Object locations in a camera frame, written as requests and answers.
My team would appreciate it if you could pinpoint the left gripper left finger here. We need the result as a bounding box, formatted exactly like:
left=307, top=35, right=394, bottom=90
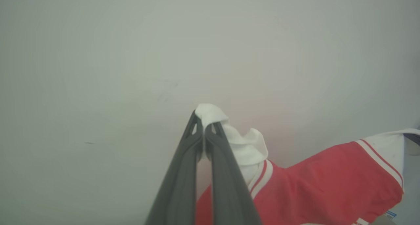
left=144, top=110, right=204, bottom=225

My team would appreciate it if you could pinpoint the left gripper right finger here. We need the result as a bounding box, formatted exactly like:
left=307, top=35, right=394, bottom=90
left=204, top=121, right=263, bottom=225

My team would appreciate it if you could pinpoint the red and white garment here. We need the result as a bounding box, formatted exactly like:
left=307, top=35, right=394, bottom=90
left=195, top=103, right=420, bottom=225

